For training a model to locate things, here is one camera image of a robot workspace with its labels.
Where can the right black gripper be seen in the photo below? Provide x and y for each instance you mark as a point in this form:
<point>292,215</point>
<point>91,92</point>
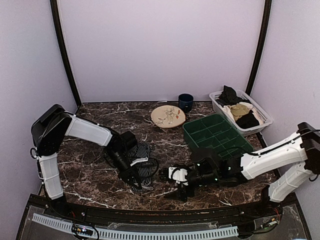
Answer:
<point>181,193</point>

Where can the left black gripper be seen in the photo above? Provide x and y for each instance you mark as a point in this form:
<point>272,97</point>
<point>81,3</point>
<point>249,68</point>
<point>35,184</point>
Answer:
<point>126,176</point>

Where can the navy striped underwear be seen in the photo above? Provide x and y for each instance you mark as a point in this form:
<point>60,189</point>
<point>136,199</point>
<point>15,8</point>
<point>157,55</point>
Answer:
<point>144,169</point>

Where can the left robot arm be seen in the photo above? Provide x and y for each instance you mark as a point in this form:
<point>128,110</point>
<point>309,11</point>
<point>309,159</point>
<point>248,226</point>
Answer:
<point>49,131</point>

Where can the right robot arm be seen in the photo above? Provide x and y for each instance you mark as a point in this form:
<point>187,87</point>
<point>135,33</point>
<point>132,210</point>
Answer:
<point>301,151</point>

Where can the green divided organizer tray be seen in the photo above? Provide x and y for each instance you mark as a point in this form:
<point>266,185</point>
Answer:
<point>215,132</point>

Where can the beige floral plate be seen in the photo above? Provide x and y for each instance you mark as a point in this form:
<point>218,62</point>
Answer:
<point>168,116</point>

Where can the dark blue mug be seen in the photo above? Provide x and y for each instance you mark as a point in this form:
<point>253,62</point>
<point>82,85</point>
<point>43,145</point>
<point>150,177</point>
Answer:
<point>185,102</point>

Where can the black cloth in basket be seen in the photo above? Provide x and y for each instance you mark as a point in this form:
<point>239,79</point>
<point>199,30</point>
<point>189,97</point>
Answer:
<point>248,121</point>

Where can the beige garment in basket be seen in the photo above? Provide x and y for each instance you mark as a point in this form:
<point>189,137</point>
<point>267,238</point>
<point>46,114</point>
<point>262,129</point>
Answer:
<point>238,110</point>

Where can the black garment in basket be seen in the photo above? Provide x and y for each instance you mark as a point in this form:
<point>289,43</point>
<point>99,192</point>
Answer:
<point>229,97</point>

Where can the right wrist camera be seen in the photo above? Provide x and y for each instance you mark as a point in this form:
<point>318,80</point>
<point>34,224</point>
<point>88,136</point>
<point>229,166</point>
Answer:
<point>176,174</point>

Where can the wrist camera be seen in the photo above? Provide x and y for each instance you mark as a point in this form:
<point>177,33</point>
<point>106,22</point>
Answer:
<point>176,174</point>
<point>139,161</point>

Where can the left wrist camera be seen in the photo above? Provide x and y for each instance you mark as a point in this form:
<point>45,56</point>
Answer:
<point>139,161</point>

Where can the black front rail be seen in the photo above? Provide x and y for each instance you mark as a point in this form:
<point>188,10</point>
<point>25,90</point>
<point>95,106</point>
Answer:
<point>127,207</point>

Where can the left black frame post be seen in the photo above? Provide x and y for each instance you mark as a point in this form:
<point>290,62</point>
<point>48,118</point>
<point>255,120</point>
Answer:
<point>63,51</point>

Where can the black frame post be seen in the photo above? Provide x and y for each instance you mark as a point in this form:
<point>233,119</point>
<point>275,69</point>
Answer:
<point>260,46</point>
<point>63,51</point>

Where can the white slotted cable duct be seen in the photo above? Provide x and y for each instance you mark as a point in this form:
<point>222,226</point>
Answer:
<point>83,231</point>

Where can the right black frame post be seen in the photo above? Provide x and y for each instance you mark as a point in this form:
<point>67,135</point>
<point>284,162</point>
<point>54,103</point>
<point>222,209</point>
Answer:
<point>260,46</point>

